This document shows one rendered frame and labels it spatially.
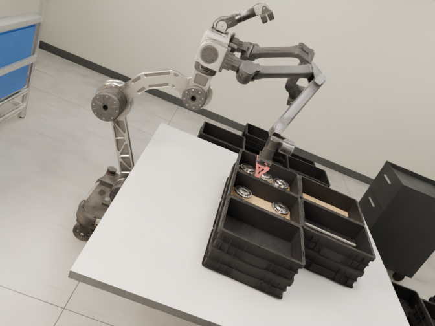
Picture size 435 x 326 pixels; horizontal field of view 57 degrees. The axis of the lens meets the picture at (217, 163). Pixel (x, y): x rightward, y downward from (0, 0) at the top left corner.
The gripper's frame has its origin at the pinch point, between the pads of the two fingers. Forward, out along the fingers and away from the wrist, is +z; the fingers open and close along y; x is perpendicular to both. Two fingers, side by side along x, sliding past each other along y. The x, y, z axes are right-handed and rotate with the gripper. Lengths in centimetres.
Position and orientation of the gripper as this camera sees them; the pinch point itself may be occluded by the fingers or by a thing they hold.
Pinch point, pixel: (257, 172)
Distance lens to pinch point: 198.4
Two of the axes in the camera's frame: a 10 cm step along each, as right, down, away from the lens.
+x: -9.2, -3.9, -0.3
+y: 1.4, -4.1, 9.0
